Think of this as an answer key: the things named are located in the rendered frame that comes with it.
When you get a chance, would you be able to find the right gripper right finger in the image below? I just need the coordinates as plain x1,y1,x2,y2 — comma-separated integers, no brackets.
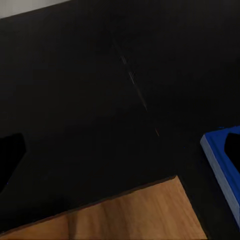
224,133,240,173

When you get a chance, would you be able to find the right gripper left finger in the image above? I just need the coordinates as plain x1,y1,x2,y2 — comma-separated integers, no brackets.
0,133,26,193

